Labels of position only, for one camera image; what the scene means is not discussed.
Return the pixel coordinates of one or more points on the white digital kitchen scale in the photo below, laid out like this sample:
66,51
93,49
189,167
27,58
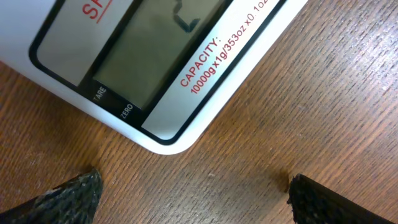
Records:
157,71

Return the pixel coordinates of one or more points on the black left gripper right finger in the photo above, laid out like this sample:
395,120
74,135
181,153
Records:
313,203

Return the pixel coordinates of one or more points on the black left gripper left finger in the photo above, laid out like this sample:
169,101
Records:
74,201

